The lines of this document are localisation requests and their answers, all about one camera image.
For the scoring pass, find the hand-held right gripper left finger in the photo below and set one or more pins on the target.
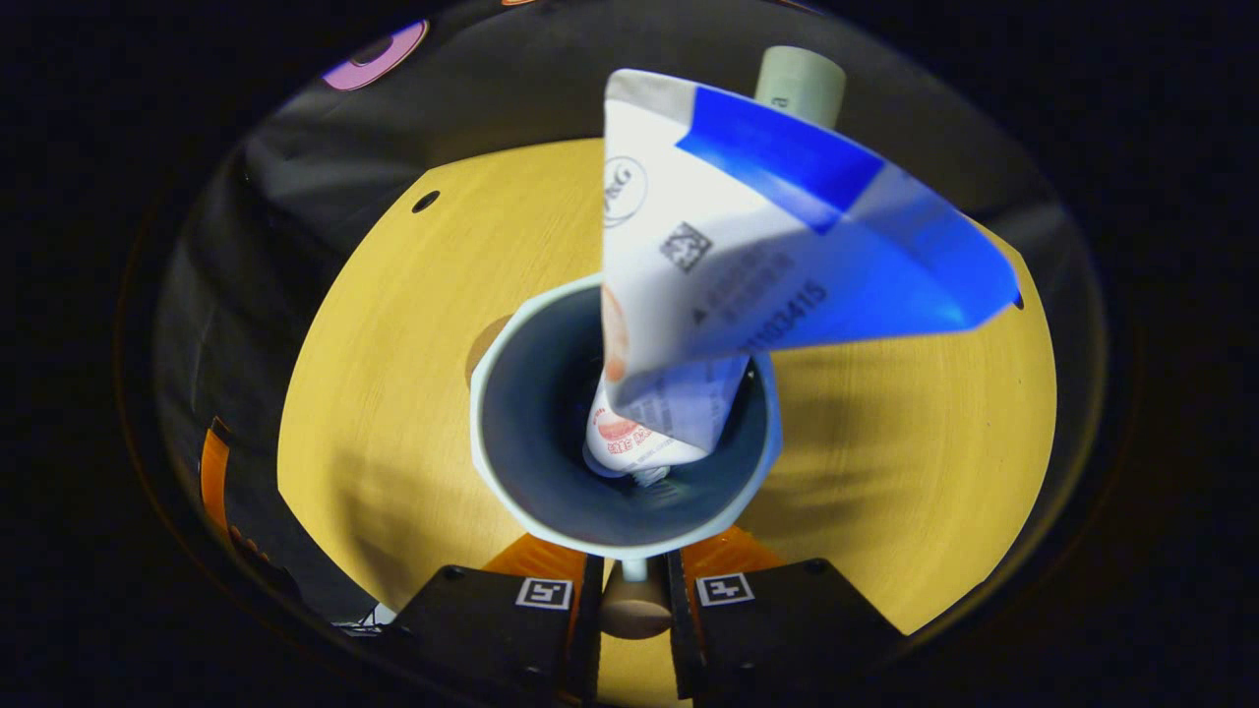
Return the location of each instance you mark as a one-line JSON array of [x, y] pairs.
[[482, 629]]

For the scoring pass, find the white blue toothpaste tube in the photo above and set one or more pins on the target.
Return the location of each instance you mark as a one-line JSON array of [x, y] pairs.
[[728, 256]]

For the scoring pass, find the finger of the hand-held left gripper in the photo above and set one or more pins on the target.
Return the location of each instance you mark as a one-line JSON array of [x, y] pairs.
[[214, 472]]

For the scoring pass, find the black backdrop cloth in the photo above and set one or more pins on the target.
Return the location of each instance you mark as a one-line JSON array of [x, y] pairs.
[[325, 177]]

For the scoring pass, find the round wooden coaster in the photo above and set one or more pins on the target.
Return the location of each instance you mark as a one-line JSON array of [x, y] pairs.
[[487, 349]]

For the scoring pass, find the pale green toothbrush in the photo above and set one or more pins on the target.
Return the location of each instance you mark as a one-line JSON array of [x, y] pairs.
[[802, 84]]

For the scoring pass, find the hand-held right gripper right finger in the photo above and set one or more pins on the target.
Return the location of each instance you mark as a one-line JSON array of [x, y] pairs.
[[787, 629]]

